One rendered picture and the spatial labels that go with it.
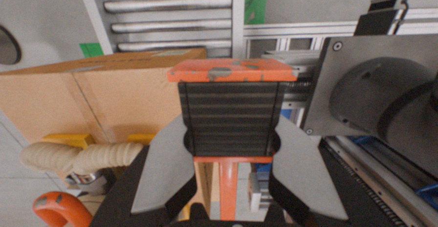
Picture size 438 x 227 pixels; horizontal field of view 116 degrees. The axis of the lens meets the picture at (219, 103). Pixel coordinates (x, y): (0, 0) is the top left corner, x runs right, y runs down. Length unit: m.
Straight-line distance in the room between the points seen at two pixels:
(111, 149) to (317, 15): 1.51
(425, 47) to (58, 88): 0.68
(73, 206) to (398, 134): 0.48
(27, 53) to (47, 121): 1.80
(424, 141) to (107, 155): 0.44
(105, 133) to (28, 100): 0.15
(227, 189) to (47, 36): 1.99
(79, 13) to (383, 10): 1.81
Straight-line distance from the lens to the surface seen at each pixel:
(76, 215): 0.35
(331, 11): 1.57
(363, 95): 0.34
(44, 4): 1.96
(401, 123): 0.32
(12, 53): 2.32
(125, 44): 0.92
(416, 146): 0.31
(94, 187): 0.38
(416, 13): 0.54
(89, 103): 0.38
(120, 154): 0.29
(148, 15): 0.91
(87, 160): 0.32
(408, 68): 0.37
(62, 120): 0.45
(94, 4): 0.92
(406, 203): 0.50
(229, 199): 0.21
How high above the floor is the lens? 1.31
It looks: 63 degrees down
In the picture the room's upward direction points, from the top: 177 degrees counter-clockwise
